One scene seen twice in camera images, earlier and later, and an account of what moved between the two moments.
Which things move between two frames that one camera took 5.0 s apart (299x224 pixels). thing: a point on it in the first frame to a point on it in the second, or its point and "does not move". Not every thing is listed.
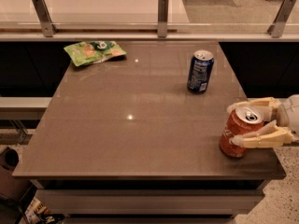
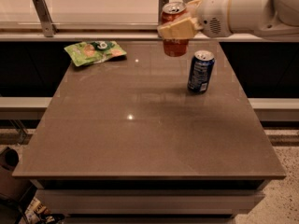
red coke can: (239, 121) to (174, 11)
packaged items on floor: (37, 213) does not move
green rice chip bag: (88, 52) does not move
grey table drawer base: (150, 201) does not move
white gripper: (290, 113) to (212, 13)
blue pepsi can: (200, 70) does not move
